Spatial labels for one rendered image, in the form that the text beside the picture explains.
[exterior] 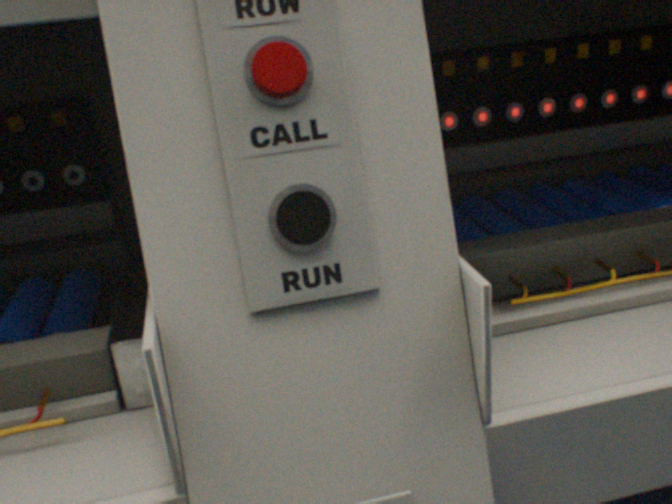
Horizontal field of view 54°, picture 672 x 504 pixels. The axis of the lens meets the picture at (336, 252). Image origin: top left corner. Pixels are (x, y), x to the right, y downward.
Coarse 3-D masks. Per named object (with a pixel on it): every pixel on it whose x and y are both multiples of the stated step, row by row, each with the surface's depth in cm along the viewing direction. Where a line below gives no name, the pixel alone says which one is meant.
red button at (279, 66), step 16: (272, 48) 19; (288, 48) 19; (256, 64) 19; (272, 64) 19; (288, 64) 19; (304, 64) 19; (256, 80) 19; (272, 80) 19; (288, 80) 19; (304, 80) 19; (272, 96) 19; (288, 96) 19
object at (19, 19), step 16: (0, 0) 19; (16, 0) 19; (32, 0) 19; (48, 0) 19; (64, 0) 19; (80, 0) 19; (96, 0) 20; (0, 16) 19; (16, 16) 19; (32, 16) 19; (48, 16) 19; (64, 16) 19; (80, 16) 20; (96, 16) 20
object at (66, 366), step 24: (48, 336) 24; (72, 336) 24; (96, 336) 24; (0, 360) 23; (24, 360) 23; (48, 360) 23; (72, 360) 23; (96, 360) 23; (0, 384) 23; (24, 384) 23; (48, 384) 23; (72, 384) 23; (96, 384) 24; (0, 408) 23; (0, 432) 22
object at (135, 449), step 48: (0, 240) 34; (144, 288) 27; (144, 336) 18; (144, 384) 23; (48, 432) 23; (96, 432) 23; (144, 432) 22; (0, 480) 21; (48, 480) 21; (96, 480) 20; (144, 480) 20
